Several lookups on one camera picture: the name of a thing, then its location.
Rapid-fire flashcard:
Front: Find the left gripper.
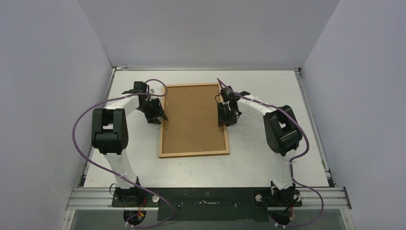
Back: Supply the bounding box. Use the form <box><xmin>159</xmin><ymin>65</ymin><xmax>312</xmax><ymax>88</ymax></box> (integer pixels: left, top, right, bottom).
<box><xmin>137</xmin><ymin>98</ymin><xmax>167</xmax><ymax>125</ymax></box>

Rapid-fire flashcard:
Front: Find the brown backing board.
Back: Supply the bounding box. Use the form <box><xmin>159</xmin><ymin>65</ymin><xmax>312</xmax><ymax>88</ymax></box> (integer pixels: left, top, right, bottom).
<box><xmin>159</xmin><ymin>83</ymin><xmax>230</xmax><ymax>158</ymax></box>

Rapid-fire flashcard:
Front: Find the wooden picture frame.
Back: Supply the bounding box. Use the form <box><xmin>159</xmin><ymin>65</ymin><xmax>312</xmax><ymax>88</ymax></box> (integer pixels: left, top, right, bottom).
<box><xmin>158</xmin><ymin>82</ymin><xmax>231</xmax><ymax>159</ymax></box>

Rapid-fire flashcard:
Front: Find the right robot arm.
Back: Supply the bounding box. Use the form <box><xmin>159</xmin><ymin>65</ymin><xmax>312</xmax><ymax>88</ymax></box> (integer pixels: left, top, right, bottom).
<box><xmin>217</xmin><ymin>88</ymin><xmax>303</xmax><ymax>207</ymax></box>

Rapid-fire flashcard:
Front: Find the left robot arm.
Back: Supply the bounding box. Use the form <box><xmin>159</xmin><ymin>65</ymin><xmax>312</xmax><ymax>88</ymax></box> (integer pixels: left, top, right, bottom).
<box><xmin>91</xmin><ymin>81</ymin><xmax>167</xmax><ymax>207</ymax></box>

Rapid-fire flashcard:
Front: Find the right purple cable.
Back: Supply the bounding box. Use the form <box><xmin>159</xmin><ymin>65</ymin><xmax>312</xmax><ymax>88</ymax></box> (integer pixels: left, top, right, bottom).
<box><xmin>216</xmin><ymin>78</ymin><xmax>325</xmax><ymax>229</ymax></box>

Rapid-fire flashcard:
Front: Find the purple cable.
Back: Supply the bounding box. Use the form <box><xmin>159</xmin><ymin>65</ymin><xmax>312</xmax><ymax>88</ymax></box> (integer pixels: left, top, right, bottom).
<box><xmin>216</xmin><ymin>78</ymin><xmax>325</xmax><ymax>229</ymax></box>
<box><xmin>72</xmin><ymin>79</ymin><xmax>175</xmax><ymax>230</ymax></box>

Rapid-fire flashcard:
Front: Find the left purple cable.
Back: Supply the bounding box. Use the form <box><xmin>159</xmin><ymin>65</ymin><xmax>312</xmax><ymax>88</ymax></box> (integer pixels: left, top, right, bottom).
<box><xmin>72</xmin><ymin>79</ymin><xmax>175</xmax><ymax>230</ymax></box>

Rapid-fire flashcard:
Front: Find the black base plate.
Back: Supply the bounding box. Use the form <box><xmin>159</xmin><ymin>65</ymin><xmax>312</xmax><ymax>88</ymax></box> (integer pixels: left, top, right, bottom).
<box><xmin>111</xmin><ymin>186</ymin><xmax>302</xmax><ymax>225</ymax></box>

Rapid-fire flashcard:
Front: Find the aluminium rail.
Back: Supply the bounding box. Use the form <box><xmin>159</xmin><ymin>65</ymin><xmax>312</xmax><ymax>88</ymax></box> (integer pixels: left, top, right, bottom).
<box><xmin>67</xmin><ymin>187</ymin><xmax>352</xmax><ymax>210</ymax></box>

